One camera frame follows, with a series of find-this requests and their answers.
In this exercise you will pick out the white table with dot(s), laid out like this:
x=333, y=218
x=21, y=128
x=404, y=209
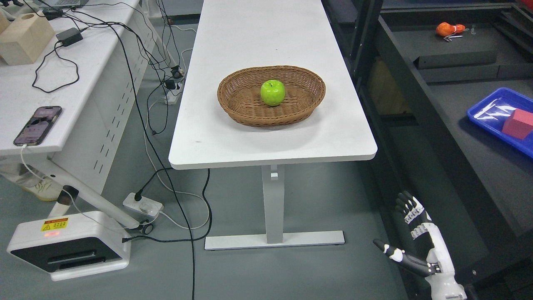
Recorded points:
x=236, y=34

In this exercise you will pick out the white power strip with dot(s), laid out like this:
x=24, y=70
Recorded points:
x=143, y=205
x=174, y=91

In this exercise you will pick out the white power strip far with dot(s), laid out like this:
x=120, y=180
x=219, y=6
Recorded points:
x=174, y=91

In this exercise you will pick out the white robot base unit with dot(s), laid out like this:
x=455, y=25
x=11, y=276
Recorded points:
x=72, y=246

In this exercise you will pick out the green apple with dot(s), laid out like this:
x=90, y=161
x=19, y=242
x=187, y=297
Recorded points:
x=272, y=92

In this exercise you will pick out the white side desk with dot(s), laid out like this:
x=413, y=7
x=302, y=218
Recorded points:
x=95, y=82

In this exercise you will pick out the wooden block with hole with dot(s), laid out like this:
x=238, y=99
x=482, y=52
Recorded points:
x=23, y=41

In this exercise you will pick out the blue plastic tray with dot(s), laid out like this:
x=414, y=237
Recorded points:
x=491, y=113

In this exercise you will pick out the brown wicker basket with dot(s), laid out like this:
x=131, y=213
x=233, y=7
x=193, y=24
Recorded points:
x=239, y=95

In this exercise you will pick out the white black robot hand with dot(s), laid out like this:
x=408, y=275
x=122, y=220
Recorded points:
x=437, y=267

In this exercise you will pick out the red block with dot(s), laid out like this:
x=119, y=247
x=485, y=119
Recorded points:
x=519, y=124

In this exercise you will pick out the black metal shelf rack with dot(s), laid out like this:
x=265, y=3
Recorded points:
x=416, y=89

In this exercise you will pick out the black power adapter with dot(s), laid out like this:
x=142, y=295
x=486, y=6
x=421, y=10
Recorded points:
x=69, y=36

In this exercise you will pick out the white power strip near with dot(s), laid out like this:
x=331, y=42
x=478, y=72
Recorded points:
x=143, y=205

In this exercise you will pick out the orange toy on shelf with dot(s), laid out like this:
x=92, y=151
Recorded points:
x=447, y=31

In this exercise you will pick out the smartphone with pink screen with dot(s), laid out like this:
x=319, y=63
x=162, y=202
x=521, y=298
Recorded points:
x=38, y=126

